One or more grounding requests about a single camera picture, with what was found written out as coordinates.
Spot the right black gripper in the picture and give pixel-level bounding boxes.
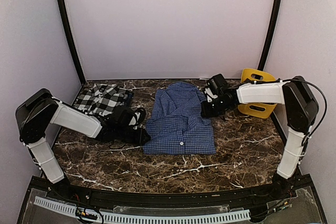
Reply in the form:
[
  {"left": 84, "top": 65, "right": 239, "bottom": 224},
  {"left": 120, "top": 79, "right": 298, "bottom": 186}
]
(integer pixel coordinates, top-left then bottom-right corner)
[{"left": 201, "top": 97, "right": 230, "bottom": 118}]

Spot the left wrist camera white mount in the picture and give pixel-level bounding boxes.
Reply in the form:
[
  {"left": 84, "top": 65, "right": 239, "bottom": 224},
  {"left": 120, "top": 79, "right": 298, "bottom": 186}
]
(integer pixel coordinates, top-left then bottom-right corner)
[{"left": 129, "top": 108, "right": 146, "bottom": 130}]

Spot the left black corner post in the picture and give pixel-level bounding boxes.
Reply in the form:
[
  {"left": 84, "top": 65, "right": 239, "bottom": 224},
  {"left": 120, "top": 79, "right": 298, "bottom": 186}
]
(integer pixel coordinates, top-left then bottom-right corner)
[{"left": 57, "top": 0, "right": 86, "bottom": 85}]

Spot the yellow plastic basket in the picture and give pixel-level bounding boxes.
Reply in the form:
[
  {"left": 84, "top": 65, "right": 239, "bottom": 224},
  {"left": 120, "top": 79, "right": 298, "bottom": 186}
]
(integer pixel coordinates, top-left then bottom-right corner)
[{"left": 238, "top": 68, "right": 276, "bottom": 119}]

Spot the right black corner post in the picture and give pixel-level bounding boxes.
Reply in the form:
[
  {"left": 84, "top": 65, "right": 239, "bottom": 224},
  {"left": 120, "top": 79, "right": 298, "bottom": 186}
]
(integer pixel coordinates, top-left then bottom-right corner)
[{"left": 257, "top": 0, "right": 281, "bottom": 71}]

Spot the blue checked long sleeve shirt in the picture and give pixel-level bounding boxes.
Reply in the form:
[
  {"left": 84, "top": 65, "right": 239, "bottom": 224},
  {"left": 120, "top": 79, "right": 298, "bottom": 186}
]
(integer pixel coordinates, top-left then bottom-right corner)
[{"left": 143, "top": 81, "right": 216, "bottom": 155}]

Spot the black corner post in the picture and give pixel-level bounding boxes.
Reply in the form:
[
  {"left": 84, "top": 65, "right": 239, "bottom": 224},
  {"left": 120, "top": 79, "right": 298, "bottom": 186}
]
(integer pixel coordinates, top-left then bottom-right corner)
[
  {"left": 57, "top": 0, "right": 86, "bottom": 85},
  {"left": 257, "top": 0, "right": 281, "bottom": 71}
]

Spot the black white plaid shirt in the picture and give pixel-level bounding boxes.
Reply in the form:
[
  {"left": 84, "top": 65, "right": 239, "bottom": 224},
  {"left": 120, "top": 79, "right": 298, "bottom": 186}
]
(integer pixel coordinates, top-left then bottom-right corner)
[{"left": 73, "top": 83, "right": 129, "bottom": 116}]

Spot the black front rail frame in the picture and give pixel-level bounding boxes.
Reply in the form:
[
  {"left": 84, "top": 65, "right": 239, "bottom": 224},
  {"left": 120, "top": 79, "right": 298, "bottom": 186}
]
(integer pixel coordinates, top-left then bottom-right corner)
[{"left": 39, "top": 180, "right": 296, "bottom": 211}]

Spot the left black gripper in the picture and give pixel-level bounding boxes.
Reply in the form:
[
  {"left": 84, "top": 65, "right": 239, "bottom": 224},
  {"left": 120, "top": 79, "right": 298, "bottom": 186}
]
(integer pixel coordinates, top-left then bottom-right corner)
[{"left": 115, "top": 125, "right": 150, "bottom": 145}]

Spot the white slotted cable duct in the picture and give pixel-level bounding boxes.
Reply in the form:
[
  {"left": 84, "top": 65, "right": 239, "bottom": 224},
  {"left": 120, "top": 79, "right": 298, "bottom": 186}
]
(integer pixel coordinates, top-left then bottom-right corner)
[{"left": 34, "top": 196, "right": 250, "bottom": 223}]

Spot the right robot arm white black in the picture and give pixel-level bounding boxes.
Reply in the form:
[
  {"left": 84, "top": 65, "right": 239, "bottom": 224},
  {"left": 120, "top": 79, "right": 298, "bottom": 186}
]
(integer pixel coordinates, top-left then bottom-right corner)
[{"left": 201, "top": 69, "right": 328, "bottom": 180}]

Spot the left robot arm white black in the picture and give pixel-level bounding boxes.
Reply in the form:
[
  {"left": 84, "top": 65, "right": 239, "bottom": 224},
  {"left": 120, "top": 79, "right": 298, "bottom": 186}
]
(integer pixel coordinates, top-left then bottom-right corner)
[{"left": 15, "top": 89, "right": 151, "bottom": 201}]

